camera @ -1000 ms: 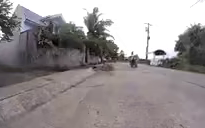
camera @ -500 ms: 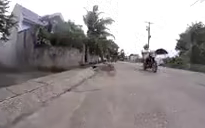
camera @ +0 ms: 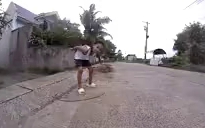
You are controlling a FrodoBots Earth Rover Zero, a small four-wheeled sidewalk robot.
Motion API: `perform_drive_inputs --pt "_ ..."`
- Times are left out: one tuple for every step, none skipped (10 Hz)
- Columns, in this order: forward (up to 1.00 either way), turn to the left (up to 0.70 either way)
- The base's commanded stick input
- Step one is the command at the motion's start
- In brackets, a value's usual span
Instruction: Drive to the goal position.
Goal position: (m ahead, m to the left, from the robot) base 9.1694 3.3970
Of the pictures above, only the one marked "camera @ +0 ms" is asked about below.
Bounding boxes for grey concrete wall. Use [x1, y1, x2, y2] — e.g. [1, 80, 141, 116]
[0, 24, 77, 73]

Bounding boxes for small building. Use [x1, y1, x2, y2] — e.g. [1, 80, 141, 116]
[125, 53, 138, 62]

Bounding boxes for pile of debris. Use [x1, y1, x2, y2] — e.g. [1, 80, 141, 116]
[95, 63, 115, 74]

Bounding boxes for concrete kerb strip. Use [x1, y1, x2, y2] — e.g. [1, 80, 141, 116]
[0, 68, 80, 128]

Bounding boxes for grey concrete road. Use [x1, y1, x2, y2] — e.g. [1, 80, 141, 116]
[21, 61, 205, 128]

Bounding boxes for thin dark hose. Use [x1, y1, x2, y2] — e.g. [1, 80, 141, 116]
[58, 92, 106, 103]

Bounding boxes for roofed shelter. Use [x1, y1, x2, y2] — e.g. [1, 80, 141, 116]
[149, 48, 168, 67]

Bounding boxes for grass strip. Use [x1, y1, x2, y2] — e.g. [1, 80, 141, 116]
[0, 68, 74, 92]

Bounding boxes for utility pole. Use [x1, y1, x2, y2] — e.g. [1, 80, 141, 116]
[142, 20, 151, 61]

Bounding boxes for overhead wires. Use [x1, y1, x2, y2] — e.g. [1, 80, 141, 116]
[183, 0, 205, 19]

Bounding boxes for house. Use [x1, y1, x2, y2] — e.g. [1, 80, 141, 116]
[1, 1, 61, 34]

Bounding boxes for bushes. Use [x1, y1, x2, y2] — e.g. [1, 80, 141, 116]
[28, 18, 85, 48]

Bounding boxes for palm tree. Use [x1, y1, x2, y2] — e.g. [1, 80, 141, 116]
[78, 3, 114, 44]

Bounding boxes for trees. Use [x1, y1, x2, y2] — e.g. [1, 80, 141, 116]
[171, 21, 205, 68]

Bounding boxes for person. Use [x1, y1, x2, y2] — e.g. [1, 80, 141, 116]
[69, 41, 105, 96]

